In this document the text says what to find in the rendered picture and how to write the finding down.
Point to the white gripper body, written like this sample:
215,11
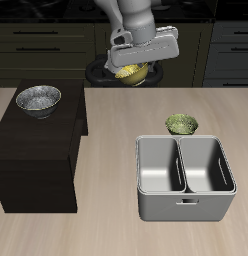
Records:
146,50

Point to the yellow bowl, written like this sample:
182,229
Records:
133,76

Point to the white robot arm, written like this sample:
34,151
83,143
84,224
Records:
136,16

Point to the green bowl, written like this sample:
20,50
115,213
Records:
181,124

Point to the grey bowl with gold rim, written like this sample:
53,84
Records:
38,100

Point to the grey drawer cupboard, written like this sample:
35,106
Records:
229,53

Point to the dark kitchen cupboards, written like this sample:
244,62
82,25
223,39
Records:
46,50

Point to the black kitchen countertop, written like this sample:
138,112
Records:
46,10

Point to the dark wooden cabinet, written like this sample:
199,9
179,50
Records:
36,156

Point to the white basket with two bins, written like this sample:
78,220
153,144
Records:
186,206

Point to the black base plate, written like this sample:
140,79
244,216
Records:
94,75

